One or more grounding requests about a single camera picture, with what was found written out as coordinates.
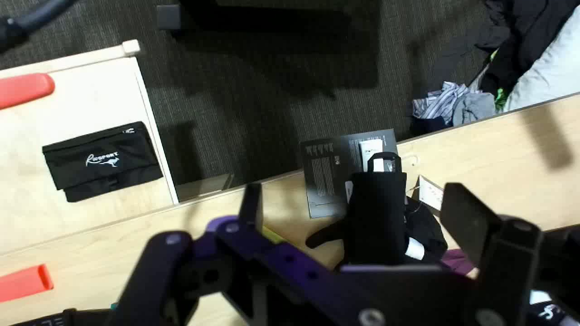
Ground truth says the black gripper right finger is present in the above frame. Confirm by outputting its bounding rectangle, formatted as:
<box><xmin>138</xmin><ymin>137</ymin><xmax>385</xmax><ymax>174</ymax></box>
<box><xmin>441</xmin><ymin>181</ymin><xmax>546</xmax><ymax>326</ymax></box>

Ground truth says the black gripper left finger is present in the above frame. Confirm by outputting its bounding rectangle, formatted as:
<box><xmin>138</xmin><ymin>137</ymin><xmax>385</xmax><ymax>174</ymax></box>
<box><xmin>115</xmin><ymin>181</ymin><xmax>265</xmax><ymax>326</ymax></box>

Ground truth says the light wooden dresser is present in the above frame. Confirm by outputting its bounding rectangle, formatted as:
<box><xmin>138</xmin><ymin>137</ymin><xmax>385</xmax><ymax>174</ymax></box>
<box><xmin>0</xmin><ymin>38</ymin><xmax>182</xmax><ymax>255</ymax></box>

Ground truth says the white paper tag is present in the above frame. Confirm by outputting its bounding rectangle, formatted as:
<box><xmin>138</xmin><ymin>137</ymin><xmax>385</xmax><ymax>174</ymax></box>
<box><xmin>416</xmin><ymin>174</ymin><xmax>446</xmax><ymax>213</ymax></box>

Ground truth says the black pouch with white print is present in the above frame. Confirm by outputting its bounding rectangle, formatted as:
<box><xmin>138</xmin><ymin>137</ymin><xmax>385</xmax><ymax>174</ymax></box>
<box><xmin>42</xmin><ymin>119</ymin><xmax>165</xmax><ymax>204</ymax></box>

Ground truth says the orange plastic piece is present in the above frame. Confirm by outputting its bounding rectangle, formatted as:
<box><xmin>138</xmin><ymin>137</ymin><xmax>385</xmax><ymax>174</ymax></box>
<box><xmin>0</xmin><ymin>70</ymin><xmax>59</xmax><ymax>112</ymax></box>
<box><xmin>0</xmin><ymin>262</ymin><xmax>57</xmax><ymax>304</ymax></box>

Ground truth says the black fabric bag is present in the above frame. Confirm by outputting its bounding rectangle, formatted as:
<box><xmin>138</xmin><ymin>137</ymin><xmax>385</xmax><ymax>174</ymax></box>
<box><xmin>305</xmin><ymin>150</ymin><xmax>450</xmax><ymax>268</ymax></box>

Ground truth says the striped grey clothes pile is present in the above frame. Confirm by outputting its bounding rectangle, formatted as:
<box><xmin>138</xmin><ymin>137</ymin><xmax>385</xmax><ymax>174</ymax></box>
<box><xmin>412</xmin><ymin>79</ymin><xmax>499</xmax><ymax>136</ymax></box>

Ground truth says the dark grey flat box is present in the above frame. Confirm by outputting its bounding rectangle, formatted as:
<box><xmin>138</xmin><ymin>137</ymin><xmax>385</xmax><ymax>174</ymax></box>
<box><xmin>300</xmin><ymin>126</ymin><xmax>401</xmax><ymax>221</ymax></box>

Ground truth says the white pillow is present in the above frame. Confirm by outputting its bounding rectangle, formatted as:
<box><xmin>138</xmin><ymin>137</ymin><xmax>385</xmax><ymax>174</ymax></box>
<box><xmin>504</xmin><ymin>5</ymin><xmax>580</xmax><ymax>114</ymax></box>

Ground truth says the black clothing heap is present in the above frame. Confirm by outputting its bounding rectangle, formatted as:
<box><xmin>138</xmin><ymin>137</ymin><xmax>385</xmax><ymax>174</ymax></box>
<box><xmin>477</xmin><ymin>0</ymin><xmax>580</xmax><ymax>96</ymax></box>

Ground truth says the black curved tube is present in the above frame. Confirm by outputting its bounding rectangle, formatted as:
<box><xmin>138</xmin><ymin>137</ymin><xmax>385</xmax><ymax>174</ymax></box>
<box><xmin>0</xmin><ymin>0</ymin><xmax>80</xmax><ymax>52</ymax></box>

